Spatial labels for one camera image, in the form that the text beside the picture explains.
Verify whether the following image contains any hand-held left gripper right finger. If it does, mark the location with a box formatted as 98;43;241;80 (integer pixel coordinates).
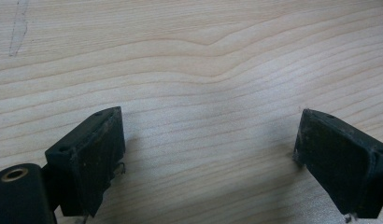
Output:
292;107;383;219

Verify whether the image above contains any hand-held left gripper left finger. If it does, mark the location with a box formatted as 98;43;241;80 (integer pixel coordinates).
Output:
44;105;127;218

